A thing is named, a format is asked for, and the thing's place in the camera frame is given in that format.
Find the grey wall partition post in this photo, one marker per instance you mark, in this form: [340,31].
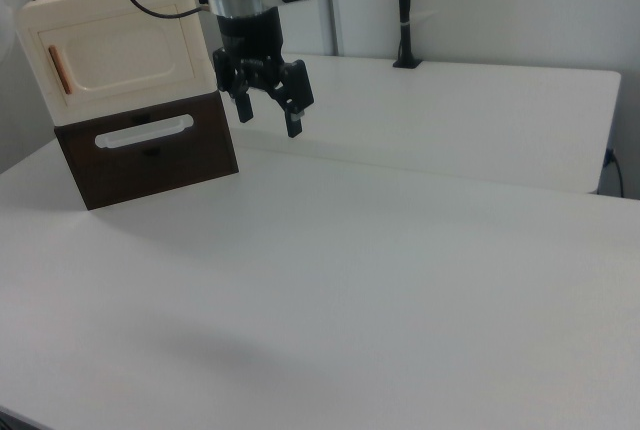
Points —
[332,0]

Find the cream plastic cabinet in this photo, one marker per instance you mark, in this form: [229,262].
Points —
[45,15]

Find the cream cabinet door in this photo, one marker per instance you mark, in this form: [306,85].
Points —
[120,60]

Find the dark brown drawer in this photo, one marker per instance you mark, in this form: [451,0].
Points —
[150,175]

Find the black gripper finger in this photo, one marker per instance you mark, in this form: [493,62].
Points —
[231,77]
[295,87]

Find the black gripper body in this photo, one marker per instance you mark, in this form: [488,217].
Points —
[250,35]

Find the black camera stand pole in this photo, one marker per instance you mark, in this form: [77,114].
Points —
[404,0]

